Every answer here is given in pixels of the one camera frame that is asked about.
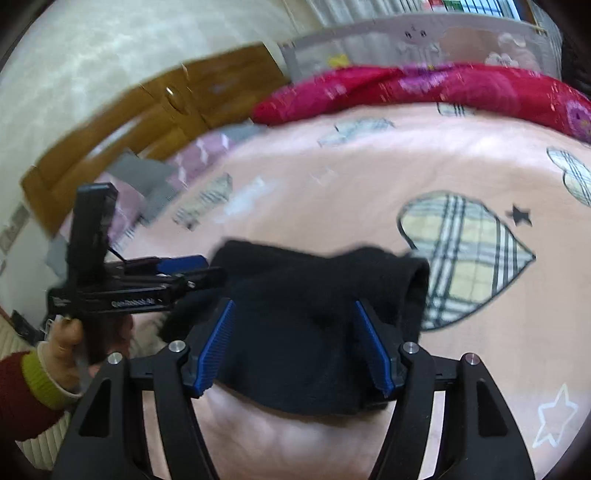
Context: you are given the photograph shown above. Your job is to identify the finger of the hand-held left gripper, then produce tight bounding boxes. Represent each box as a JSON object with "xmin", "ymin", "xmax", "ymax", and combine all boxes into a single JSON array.
[
  {"xmin": 159, "ymin": 267, "xmax": 228, "ymax": 291},
  {"xmin": 124, "ymin": 255, "xmax": 209, "ymax": 278}
]

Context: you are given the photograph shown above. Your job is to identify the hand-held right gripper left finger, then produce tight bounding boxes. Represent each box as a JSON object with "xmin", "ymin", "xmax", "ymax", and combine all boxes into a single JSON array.
[{"xmin": 50, "ymin": 298, "xmax": 236, "ymax": 480}]

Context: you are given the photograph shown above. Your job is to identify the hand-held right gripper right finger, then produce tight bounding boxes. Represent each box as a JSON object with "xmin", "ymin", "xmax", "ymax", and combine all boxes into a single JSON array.
[{"xmin": 353, "ymin": 298, "xmax": 536, "ymax": 480}]

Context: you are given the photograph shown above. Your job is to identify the black pants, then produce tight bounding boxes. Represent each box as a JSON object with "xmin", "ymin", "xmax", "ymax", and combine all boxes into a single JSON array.
[{"xmin": 159, "ymin": 239, "xmax": 431, "ymax": 415}]

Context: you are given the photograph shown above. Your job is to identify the person's left hand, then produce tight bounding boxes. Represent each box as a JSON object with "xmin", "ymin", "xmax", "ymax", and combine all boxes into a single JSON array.
[{"xmin": 44, "ymin": 313, "xmax": 136, "ymax": 394}]

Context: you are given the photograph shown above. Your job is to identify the purple and grey pillow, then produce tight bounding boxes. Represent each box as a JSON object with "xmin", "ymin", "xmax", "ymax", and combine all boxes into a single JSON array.
[
  {"xmin": 46, "ymin": 152, "xmax": 178, "ymax": 278},
  {"xmin": 166, "ymin": 124, "xmax": 269, "ymax": 195}
]

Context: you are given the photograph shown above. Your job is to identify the wooden headboard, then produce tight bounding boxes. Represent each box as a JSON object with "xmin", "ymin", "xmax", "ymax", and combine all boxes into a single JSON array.
[{"xmin": 21, "ymin": 41, "xmax": 291, "ymax": 232}]

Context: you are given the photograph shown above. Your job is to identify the pink bed sheet plaid hearts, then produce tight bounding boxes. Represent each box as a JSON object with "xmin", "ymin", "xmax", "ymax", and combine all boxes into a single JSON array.
[{"xmin": 106, "ymin": 99, "xmax": 591, "ymax": 480}]

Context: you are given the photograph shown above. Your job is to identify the red floral quilt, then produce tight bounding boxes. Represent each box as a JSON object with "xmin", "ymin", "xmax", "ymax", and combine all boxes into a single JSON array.
[{"xmin": 253, "ymin": 64, "xmax": 591, "ymax": 144}]

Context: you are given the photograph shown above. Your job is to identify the patterned white curtain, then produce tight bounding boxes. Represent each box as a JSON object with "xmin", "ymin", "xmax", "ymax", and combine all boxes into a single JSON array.
[{"xmin": 314, "ymin": 0, "xmax": 435, "ymax": 34}]

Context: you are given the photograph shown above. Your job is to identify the window with grille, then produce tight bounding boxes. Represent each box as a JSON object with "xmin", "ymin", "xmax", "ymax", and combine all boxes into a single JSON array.
[{"xmin": 462, "ymin": 0, "xmax": 519, "ymax": 19}]

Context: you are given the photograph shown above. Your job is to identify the grey bed guard rail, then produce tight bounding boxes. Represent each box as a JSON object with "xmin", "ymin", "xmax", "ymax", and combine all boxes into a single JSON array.
[{"xmin": 277, "ymin": 18, "xmax": 561, "ymax": 77}]

